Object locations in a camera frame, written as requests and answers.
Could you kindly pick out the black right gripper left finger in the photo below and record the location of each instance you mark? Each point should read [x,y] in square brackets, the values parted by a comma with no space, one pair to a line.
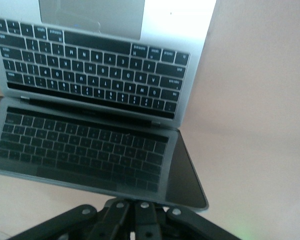
[110,222]

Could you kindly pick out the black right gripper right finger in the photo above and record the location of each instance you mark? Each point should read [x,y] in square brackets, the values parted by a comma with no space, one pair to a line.
[160,225]

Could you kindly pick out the silver grey laptop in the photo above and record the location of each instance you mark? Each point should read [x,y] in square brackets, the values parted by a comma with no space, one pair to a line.
[90,75]

